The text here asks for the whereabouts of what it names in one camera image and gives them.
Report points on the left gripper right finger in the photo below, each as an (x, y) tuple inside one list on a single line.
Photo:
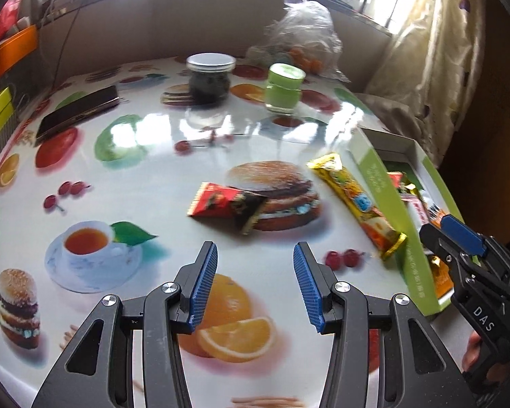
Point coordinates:
[(314, 288)]

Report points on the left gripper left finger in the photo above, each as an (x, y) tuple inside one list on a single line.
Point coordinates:
[(195, 281)]

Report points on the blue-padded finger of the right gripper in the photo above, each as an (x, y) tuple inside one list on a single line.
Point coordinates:
[(468, 240)]

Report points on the pink white snack packet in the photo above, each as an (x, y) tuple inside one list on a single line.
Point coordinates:
[(415, 209)]

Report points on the long yellow snack bar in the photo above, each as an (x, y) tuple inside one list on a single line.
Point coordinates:
[(331, 170)]

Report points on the red black candy packet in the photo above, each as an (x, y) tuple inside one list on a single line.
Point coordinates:
[(214, 200)]

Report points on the person's right hand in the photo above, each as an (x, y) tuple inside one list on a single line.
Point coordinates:
[(497, 373)]

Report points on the green white shallow box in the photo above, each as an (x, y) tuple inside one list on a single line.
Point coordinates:
[(373, 150)]

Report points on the beige patterned curtain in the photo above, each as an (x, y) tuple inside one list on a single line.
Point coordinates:
[(425, 82)]

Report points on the green lidded glass jar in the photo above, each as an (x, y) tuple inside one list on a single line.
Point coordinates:
[(283, 88)]

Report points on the dark jar white lid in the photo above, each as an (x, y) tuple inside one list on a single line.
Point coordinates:
[(209, 79)]

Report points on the black smartphone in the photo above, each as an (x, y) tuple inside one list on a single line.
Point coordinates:
[(77, 111)]

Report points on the clear plastic bag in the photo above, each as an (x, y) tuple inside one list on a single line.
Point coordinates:
[(304, 37)]

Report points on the orange box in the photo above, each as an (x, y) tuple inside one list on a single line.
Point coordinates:
[(17, 47)]

